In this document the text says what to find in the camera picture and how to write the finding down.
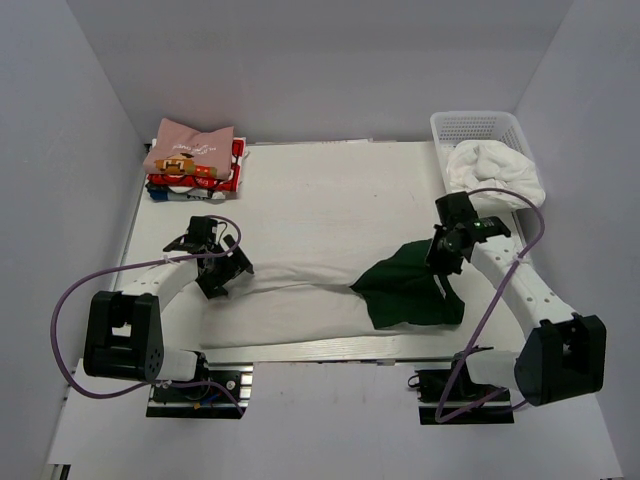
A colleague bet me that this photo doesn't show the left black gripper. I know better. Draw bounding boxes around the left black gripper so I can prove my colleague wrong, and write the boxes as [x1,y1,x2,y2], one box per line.
[197,235,252,298]

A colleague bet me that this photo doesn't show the white and green raglan t-shirt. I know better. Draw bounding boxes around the white and green raglan t-shirt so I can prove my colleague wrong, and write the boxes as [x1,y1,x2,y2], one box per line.
[200,240,465,348]

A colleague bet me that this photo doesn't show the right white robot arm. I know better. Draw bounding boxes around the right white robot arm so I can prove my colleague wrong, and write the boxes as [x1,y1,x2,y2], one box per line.
[426,192,607,406]

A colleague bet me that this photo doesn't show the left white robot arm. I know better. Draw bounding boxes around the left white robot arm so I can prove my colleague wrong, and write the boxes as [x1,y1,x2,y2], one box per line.
[83,215,254,399]

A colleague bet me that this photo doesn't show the folded red t-shirt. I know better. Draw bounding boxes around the folded red t-shirt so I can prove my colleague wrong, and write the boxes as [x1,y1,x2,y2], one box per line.
[145,135,247,194]

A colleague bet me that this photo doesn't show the crumpled white t-shirt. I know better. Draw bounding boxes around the crumpled white t-shirt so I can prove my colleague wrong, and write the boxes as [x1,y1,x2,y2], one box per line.
[446,140,546,207]

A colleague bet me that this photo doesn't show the folded blue white t-shirt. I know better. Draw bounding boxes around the folded blue white t-shirt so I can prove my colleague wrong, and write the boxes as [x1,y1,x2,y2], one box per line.
[145,182,237,202]

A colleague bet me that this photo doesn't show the white plastic basket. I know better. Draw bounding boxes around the white plastic basket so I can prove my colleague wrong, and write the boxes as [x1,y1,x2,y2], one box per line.
[430,111,534,194]

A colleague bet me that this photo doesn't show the folded pink t-shirt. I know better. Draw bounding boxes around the folded pink t-shirt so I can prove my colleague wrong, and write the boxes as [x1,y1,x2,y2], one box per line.
[143,118,234,180]

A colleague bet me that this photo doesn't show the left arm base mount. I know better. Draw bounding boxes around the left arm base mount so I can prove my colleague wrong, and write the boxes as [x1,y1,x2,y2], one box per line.
[146,364,254,420]

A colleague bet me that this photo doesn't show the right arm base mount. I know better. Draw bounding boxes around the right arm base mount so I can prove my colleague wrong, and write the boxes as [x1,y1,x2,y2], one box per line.
[407,369,514,426]

